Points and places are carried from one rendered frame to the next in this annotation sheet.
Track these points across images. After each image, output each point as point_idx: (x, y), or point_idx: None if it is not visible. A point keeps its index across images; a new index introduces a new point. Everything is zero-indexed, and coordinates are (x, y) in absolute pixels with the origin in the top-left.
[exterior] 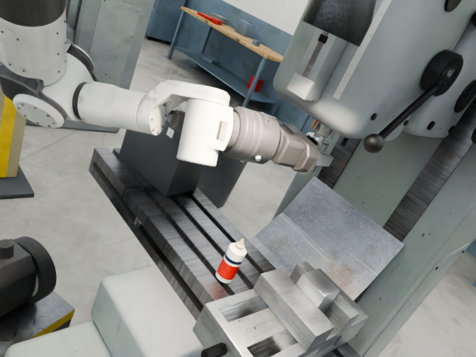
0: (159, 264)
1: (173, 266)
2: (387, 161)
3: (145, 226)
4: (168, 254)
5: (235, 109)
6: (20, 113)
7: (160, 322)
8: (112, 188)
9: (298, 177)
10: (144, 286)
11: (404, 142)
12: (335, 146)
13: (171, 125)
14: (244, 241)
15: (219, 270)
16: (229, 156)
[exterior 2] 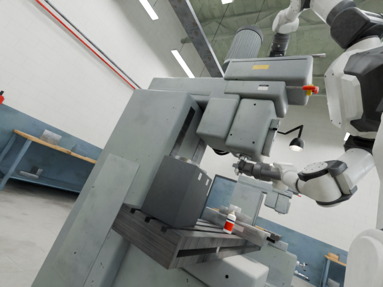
0: (225, 255)
1: (231, 246)
2: (185, 155)
3: (221, 245)
4: (230, 244)
5: (272, 165)
6: (335, 205)
7: (249, 264)
8: (200, 250)
9: (153, 174)
10: (241, 265)
11: (190, 147)
12: (171, 154)
13: (280, 179)
14: None
15: (231, 229)
16: (270, 181)
